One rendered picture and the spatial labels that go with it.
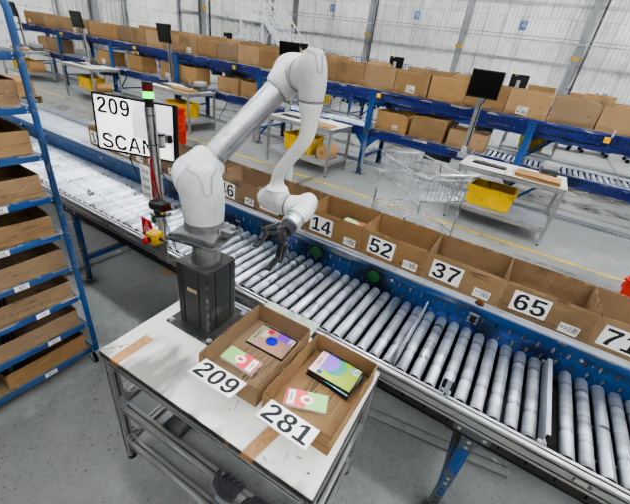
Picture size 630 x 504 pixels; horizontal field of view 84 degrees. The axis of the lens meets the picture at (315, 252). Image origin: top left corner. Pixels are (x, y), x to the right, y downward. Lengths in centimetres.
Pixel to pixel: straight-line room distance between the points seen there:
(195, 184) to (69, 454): 158
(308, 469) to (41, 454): 151
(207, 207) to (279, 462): 90
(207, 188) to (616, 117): 568
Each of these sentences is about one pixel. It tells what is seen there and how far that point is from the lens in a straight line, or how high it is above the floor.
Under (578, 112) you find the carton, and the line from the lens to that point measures 627.
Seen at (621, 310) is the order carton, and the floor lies 97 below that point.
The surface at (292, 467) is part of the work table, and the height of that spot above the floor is 75.
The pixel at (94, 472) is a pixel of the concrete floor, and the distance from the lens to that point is 229.
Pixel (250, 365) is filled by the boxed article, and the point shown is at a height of 77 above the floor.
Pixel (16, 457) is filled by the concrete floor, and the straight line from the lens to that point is 248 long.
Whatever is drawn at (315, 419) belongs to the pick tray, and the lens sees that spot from 140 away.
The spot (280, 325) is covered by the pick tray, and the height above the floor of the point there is 79.
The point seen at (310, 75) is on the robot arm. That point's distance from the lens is 145.
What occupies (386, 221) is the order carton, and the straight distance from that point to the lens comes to 230.
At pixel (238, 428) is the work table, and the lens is 138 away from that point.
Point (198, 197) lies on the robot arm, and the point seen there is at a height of 139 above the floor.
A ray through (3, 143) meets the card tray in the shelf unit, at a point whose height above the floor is 140.
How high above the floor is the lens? 191
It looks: 30 degrees down
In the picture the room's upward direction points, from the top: 8 degrees clockwise
